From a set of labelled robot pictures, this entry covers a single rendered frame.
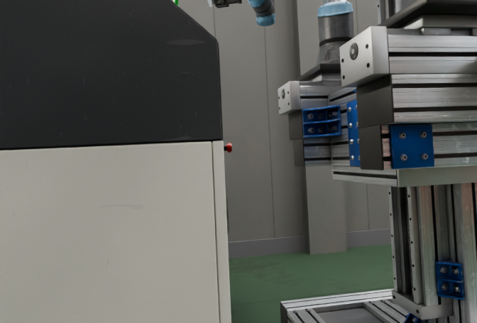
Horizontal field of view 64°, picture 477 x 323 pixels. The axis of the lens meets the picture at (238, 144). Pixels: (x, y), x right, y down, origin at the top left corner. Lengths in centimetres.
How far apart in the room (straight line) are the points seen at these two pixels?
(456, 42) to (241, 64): 235
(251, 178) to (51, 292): 243
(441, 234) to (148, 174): 79
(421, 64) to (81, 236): 67
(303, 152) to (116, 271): 74
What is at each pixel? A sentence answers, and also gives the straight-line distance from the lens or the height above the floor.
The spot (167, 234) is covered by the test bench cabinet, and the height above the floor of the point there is 65.
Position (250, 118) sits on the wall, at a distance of 301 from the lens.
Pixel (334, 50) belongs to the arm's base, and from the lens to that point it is 131.
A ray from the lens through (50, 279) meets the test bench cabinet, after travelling 68.
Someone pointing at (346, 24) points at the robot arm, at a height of 118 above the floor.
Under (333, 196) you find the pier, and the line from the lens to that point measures 308.
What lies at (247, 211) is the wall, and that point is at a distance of 301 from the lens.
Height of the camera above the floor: 76
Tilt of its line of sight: 2 degrees up
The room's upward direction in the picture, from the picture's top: 3 degrees counter-clockwise
